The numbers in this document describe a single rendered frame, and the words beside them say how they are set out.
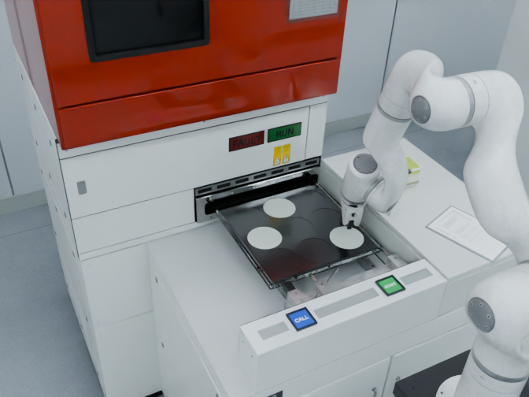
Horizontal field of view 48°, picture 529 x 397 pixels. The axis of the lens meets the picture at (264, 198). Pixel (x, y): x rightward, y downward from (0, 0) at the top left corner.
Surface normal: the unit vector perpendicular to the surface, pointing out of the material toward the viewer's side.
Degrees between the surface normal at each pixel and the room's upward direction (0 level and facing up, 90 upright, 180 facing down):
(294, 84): 90
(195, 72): 90
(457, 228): 0
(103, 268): 90
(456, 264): 0
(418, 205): 0
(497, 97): 59
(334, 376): 90
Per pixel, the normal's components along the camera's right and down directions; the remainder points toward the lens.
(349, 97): 0.46, 0.54
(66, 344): 0.04, -0.80
